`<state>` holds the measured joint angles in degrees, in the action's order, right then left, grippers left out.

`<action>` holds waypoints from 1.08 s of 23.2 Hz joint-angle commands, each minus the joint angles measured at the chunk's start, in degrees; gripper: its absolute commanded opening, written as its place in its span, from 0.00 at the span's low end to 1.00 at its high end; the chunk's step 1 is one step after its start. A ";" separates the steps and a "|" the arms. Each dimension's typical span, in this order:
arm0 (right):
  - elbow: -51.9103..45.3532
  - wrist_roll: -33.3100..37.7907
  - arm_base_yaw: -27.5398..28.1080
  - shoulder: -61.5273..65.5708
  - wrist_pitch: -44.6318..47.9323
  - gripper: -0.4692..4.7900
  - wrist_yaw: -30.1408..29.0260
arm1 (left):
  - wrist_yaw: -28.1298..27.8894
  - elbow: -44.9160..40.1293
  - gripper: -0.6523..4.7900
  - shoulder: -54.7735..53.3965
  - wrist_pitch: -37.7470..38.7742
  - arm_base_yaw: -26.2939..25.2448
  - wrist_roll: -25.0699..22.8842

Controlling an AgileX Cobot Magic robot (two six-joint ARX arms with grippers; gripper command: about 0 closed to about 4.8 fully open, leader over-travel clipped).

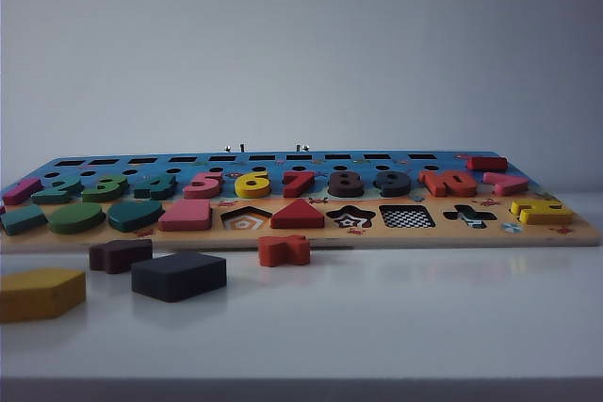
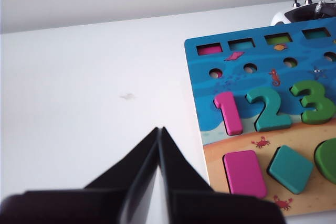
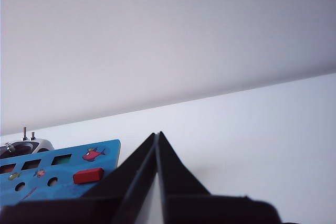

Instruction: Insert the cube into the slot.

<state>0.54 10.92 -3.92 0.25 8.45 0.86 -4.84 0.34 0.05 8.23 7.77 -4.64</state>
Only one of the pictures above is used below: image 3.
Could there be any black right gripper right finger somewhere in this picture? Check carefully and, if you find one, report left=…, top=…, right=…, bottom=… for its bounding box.
left=156, top=131, right=212, bottom=224

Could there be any wooden number shape puzzle board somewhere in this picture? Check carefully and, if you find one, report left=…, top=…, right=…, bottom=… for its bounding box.
left=0, top=139, right=121, bottom=206

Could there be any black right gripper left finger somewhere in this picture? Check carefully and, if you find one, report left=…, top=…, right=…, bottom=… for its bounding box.
left=83, top=132, right=158, bottom=224

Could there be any red rectangular minus block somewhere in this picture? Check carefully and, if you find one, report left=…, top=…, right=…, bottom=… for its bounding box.
left=72, top=167, right=105, bottom=185

